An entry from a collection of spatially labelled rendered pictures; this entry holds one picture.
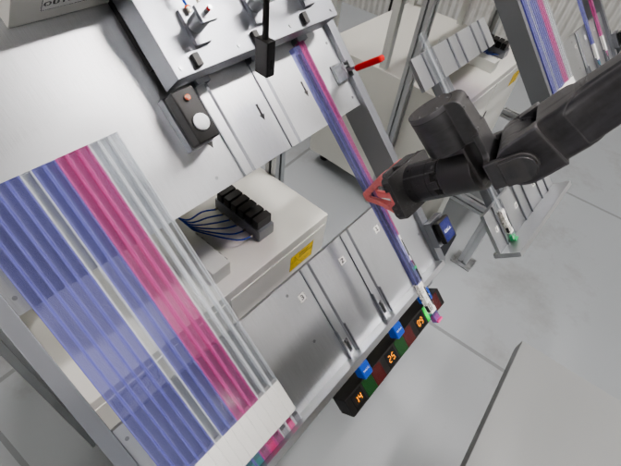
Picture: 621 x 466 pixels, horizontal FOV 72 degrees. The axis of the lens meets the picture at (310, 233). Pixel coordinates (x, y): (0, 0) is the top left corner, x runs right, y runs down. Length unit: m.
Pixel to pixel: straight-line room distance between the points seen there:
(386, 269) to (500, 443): 0.39
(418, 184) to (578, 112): 0.20
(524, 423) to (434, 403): 0.65
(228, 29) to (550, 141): 0.45
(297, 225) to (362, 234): 0.31
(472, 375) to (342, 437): 0.53
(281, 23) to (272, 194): 0.54
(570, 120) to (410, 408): 1.23
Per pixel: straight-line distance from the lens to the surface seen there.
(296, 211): 1.14
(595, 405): 1.12
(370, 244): 0.84
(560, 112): 0.53
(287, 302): 0.72
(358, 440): 1.52
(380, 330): 0.83
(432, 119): 0.54
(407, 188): 0.62
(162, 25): 0.65
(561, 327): 2.03
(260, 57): 0.57
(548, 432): 1.04
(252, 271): 1.01
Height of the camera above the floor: 1.44
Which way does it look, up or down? 49 degrees down
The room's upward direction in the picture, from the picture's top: 9 degrees clockwise
